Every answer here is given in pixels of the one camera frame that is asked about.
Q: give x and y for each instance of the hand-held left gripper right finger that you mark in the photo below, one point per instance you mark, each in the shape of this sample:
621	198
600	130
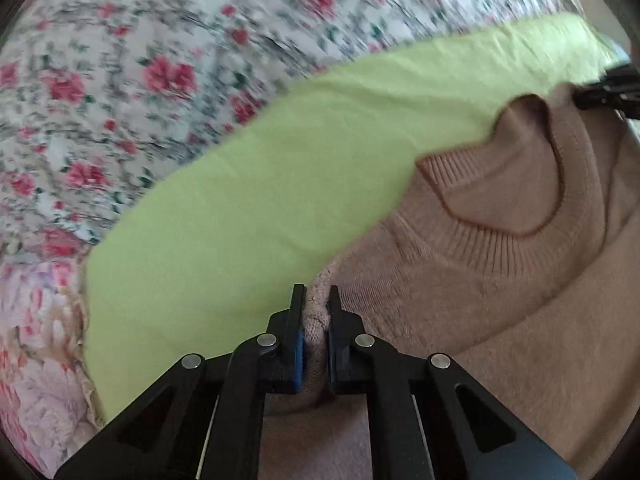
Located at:
332	360

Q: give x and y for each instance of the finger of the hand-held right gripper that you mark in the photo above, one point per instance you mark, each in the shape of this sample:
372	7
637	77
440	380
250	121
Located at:
602	92

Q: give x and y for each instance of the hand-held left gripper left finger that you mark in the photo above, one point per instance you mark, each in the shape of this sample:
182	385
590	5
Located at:
297	360

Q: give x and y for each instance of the tan knit sweater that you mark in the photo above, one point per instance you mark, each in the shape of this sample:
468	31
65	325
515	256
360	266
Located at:
500	285

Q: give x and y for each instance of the light green cloth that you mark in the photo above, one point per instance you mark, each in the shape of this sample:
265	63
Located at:
280	200

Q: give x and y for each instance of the pink floral quilt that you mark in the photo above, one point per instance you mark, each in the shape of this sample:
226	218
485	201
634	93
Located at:
40	360

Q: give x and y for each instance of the floral bed sheet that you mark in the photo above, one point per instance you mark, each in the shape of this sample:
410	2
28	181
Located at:
150	85

